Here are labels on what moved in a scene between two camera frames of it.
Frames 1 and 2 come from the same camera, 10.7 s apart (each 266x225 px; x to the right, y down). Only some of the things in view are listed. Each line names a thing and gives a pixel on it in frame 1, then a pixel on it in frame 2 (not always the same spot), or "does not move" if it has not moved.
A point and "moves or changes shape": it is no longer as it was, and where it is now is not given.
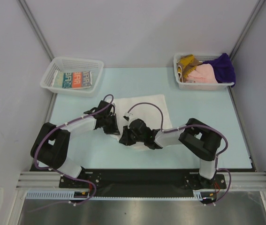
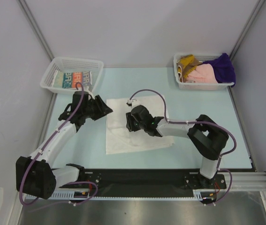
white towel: [150, 114] moves or changes shape
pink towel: [203, 73] does not move
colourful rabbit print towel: [73, 80] does not move
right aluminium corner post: [241, 38] does not move
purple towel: [224, 69] does not move
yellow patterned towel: [186, 64] does not move
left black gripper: [114, 130] -> [102, 109]
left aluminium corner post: [26, 10] does not move
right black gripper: [128, 137] -> [129, 120]
